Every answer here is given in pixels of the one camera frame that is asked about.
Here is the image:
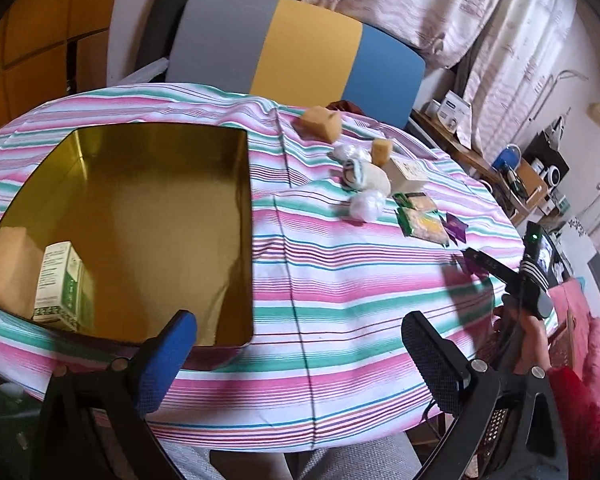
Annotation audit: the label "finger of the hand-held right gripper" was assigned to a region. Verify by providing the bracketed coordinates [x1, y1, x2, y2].
[462, 247, 522, 287]

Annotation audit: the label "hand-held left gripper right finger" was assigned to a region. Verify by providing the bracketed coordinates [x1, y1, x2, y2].
[401, 311, 569, 480]

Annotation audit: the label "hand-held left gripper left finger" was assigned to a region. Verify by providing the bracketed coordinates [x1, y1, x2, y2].
[30, 310, 198, 480]

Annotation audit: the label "purple sachet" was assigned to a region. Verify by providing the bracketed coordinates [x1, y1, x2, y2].
[461, 251, 492, 280]
[445, 212, 469, 246]

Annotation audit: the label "green and white carton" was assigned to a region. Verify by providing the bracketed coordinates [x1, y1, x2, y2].
[32, 241, 97, 332]

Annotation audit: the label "gold rectangular tin box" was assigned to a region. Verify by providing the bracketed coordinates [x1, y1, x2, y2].
[0, 127, 255, 349]

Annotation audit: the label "white plastic-wrapped ball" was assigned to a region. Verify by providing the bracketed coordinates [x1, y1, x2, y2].
[333, 142, 372, 164]
[349, 190, 385, 222]

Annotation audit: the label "person's right forearm red sleeve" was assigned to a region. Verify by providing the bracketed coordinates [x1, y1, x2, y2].
[547, 366, 600, 480]

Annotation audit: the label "person's right hand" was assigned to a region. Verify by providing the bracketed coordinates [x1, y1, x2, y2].
[494, 304, 552, 376]

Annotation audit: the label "green snack packet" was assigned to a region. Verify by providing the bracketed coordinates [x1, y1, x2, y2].
[396, 207, 451, 248]
[392, 192, 439, 212]

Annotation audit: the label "pink blanket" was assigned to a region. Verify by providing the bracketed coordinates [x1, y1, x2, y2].
[547, 282, 600, 411]

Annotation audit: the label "brown cardboard box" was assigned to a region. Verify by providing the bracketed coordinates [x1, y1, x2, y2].
[516, 160, 552, 207]

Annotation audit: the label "blue round container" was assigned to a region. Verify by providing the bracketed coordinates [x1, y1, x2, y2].
[494, 144, 524, 172]

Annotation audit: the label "wooden side desk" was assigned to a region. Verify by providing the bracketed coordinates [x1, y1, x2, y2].
[412, 109, 536, 226]

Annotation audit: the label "cream cardboard box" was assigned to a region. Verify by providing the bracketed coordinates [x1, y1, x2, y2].
[382, 156, 429, 195]

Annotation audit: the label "striped pink green tablecloth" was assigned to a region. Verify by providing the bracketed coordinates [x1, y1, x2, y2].
[0, 82, 526, 453]

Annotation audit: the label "white rolled sock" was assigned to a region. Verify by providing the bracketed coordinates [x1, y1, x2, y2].
[342, 157, 392, 196]

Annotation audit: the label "small yellow sponge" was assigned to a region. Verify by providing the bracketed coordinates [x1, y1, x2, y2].
[371, 139, 395, 167]

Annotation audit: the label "white box with blue label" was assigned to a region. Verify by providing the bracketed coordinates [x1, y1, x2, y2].
[437, 92, 474, 129]

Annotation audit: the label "person's grey trouser legs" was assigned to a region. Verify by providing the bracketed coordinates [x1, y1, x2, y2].
[167, 432, 423, 480]

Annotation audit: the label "large yellow sponge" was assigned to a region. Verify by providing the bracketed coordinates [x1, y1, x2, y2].
[300, 106, 344, 144]

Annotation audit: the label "patterned cream curtain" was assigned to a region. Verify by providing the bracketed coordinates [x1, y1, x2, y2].
[300, 0, 578, 181]

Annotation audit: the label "grey yellow blue chair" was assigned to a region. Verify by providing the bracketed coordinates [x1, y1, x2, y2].
[132, 0, 427, 133]

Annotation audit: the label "orange wooden wardrobe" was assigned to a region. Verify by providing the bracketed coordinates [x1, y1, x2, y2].
[0, 0, 125, 128]

